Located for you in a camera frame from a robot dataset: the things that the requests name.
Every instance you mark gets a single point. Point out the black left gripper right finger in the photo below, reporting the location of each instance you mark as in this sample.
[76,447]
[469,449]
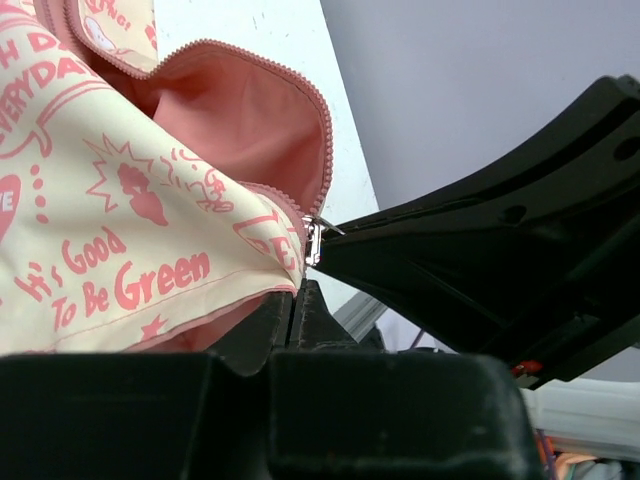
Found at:
[344,412]

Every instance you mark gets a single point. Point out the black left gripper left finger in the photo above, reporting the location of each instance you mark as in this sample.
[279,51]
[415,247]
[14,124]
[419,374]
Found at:
[143,415]

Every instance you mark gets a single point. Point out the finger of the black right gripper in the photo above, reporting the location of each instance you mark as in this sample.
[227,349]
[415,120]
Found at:
[596,113]
[549,302]

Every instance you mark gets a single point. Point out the pink cream printed hooded jacket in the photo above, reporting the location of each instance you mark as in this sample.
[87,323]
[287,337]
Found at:
[147,203]

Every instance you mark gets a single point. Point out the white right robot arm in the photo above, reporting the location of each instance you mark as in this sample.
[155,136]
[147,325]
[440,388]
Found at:
[597,192]

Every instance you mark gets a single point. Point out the colourful clothes pile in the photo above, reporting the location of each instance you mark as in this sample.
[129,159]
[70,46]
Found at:
[560,465]

